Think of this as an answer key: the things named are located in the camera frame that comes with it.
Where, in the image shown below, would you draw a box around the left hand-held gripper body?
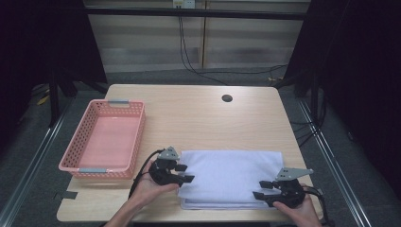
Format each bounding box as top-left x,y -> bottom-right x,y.
148,146 -> 182,186

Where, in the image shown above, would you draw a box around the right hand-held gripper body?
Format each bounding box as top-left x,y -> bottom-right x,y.
266,167 -> 315,209

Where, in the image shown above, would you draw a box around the white printed towel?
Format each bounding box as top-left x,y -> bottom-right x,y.
178,149 -> 285,211

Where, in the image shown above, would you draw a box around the person's left hand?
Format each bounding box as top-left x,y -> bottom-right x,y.
131,160 -> 180,207

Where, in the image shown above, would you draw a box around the person's right hand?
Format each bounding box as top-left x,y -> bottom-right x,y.
272,192 -> 323,227

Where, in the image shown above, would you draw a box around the pink plastic basket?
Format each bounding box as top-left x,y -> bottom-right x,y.
58,98 -> 147,180

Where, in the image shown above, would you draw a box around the black tape piece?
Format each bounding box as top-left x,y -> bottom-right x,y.
61,190 -> 78,201

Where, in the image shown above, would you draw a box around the black metal stand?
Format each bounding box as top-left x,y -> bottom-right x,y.
310,72 -> 320,127
47,70 -> 61,128

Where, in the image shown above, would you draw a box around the black curtain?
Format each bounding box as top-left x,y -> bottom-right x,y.
283,0 -> 401,190
0,0 -> 108,149

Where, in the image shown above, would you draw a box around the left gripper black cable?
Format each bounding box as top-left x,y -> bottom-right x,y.
128,148 -> 166,199

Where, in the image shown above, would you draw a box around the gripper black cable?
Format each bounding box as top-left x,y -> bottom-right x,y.
128,148 -> 166,199
302,185 -> 331,227

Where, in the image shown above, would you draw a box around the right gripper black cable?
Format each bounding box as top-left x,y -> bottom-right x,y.
302,185 -> 331,227

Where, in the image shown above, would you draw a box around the metal floor rail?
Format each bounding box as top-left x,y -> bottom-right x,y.
297,97 -> 374,227
0,97 -> 75,227

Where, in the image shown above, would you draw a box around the black floor cables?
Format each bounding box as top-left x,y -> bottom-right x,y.
289,94 -> 327,149

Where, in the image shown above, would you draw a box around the black wall cable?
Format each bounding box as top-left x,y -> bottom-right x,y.
178,15 -> 230,86
181,15 -> 288,77

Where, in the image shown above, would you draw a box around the white wall socket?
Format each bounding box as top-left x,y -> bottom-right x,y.
172,0 -> 197,9

